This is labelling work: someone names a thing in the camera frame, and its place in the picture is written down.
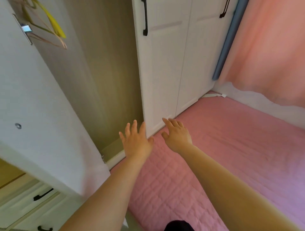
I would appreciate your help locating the person's right hand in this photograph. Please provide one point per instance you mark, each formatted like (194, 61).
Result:
(177, 139)

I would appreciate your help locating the person's left hand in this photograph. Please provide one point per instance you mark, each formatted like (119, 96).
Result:
(136, 145)

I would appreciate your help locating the person's right thumb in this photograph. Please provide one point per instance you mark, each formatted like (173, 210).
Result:
(165, 136)

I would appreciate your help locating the person's left middle finger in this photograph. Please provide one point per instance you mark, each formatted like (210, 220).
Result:
(134, 128)

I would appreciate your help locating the person's left little finger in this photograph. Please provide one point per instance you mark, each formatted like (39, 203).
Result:
(122, 137)

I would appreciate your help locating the person's right middle finger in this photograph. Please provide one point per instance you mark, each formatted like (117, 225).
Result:
(172, 122)

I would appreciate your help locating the person's left thumb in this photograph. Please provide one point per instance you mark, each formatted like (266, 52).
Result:
(150, 141)

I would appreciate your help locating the person's right little finger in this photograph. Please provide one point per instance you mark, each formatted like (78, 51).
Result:
(181, 126)

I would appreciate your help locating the person's left forearm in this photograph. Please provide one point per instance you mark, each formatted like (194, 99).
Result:
(107, 195)

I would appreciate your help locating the person's right forearm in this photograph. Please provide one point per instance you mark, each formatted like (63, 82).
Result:
(228, 190)

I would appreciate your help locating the white panelled wardrobe door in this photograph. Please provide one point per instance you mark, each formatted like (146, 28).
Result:
(164, 71)
(200, 52)

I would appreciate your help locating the pink quilted bedspread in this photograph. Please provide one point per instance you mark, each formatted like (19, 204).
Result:
(233, 147)

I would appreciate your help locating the wooden wardrobe interior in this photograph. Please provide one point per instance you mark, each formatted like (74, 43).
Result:
(107, 71)

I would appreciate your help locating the open white wardrobe door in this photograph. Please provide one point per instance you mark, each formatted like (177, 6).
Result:
(40, 100)

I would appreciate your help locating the white drawer front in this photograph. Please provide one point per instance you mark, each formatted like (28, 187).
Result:
(62, 214)
(21, 204)

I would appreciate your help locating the thin pink clothes hanger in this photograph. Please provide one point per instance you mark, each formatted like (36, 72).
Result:
(51, 42)

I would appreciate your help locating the pink curtain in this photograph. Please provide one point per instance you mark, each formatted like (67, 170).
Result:
(271, 47)

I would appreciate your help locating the silver door hinge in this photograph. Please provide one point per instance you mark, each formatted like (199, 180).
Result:
(25, 28)

